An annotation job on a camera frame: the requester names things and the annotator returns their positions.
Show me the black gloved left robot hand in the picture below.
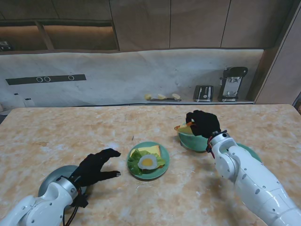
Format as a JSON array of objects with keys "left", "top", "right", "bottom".
[{"left": 70, "top": 148, "right": 122, "bottom": 188}]

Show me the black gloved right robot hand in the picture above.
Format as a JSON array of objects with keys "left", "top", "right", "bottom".
[{"left": 185, "top": 110, "right": 222, "bottom": 139}]

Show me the green round plate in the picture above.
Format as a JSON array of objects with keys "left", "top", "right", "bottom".
[
  {"left": 177, "top": 130, "right": 212, "bottom": 153},
  {"left": 236, "top": 143, "right": 262, "bottom": 163},
  {"left": 127, "top": 141, "right": 170, "bottom": 181}
]

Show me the toy bread slice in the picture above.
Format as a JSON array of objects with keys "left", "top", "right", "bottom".
[
  {"left": 174, "top": 120, "right": 196, "bottom": 135},
  {"left": 134, "top": 145, "right": 164, "bottom": 169}
]

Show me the green lettuce leaf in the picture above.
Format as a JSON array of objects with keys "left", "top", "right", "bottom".
[{"left": 127, "top": 148, "right": 166, "bottom": 176}]

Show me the toy fried egg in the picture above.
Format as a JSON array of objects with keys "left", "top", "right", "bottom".
[{"left": 137, "top": 154, "right": 158, "bottom": 170}]

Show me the black silver toaster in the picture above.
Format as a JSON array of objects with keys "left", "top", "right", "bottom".
[{"left": 193, "top": 85, "right": 214, "bottom": 103}]

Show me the grey round plate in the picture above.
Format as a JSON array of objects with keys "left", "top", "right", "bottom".
[{"left": 38, "top": 165, "right": 89, "bottom": 208}]

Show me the black silver coffee machine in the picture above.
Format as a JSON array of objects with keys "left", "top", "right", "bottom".
[{"left": 218, "top": 66, "right": 249, "bottom": 102}]

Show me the dark cutting board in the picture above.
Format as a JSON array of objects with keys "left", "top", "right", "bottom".
[{"left": 147, "top": 97, "right": 182, "bottom": 102}]

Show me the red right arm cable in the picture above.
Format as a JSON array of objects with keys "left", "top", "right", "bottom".
[{"left": 206, "top": 137, "right": 216, "bottom": 159}]

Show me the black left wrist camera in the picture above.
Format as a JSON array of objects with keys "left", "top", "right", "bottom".
[{"left": 74, "top": 195, "right": 89, "bottom": 209}]

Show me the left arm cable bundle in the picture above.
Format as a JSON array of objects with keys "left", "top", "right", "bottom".
[{"left": 63, "top": 202, "right": 79, "bottom": 226}]

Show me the black wall socket strip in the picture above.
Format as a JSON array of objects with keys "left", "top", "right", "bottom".
[{"left": 5, "top": 74, "right": 87, "bottom": 86}]

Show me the open wooden wall shelf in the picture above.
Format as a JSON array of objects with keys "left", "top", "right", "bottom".
[{"left": 0, "top": 20, "right": 120, "bottom": 53}]

